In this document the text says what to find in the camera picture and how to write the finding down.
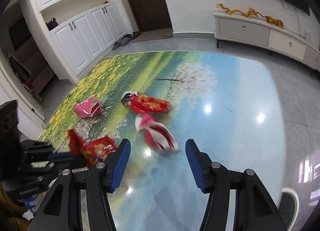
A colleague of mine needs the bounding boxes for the red snack bag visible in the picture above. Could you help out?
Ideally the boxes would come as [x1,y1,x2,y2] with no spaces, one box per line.
[68,129,117,168]

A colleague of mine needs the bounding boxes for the red white wrapper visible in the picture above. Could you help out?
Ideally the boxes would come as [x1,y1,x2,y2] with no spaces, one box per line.
[135,113,179,152]

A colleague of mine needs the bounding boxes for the pink snack packet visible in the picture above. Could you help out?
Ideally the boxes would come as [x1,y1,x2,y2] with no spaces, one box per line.
[73,97,102,119]

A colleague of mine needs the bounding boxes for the red noodle packet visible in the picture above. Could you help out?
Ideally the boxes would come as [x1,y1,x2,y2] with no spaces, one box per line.
[120,91,171,114]

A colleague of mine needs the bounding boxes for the yellow jacket forearm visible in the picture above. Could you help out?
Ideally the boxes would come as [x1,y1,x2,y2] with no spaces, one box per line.
[0,189,31,231]

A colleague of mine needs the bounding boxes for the white round trash bin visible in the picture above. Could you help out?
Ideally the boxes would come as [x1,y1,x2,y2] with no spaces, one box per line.
[279,187,300,230]

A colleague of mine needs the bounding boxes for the landscape print coffee table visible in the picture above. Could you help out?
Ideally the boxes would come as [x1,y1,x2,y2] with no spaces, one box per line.
[40,52,285,230]

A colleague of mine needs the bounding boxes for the grey slippers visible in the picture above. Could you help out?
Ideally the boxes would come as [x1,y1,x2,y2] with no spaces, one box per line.
[112,31,141,50]

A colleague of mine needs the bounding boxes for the black bag on shelf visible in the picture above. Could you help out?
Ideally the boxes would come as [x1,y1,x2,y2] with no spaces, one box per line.
[46,18,59,31]

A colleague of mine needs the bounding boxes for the white shoe cabinet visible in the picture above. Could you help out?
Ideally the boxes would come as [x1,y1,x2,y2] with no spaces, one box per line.
[21,0,133,82]

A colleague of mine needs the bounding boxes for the brown door mat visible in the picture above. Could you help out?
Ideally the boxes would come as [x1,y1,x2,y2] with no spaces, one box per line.
[132,28,173,43]

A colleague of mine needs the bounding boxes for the white TV console cabinet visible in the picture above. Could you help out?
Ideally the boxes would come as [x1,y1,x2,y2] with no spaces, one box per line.
[213,12,319,73]

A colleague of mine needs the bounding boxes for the golden dragon ornament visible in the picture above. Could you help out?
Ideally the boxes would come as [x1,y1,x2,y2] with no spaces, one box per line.
[216,3,284,29]

